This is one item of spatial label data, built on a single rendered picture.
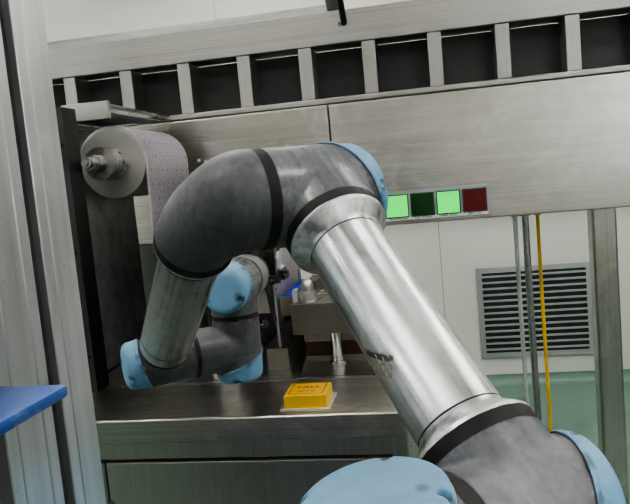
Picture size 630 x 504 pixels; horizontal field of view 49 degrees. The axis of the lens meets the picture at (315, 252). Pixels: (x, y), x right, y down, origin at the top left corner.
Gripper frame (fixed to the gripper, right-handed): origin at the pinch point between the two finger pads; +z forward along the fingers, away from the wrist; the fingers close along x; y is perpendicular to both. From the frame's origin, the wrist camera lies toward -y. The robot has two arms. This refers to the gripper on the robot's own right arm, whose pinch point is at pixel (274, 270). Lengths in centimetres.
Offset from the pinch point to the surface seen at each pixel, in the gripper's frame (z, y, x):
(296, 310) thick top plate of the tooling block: -6.5, -7.3, -5.1
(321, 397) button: -29.5, -17.1, -12.8
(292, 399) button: -29.5, -17.3, -8.0
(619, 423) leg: 46, -52, -75
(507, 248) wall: 263, -31, -71
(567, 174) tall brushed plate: 30, 13, -63
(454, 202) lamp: 29.3, 9.2, -37.3
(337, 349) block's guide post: -4.1, -16.0, -12.0
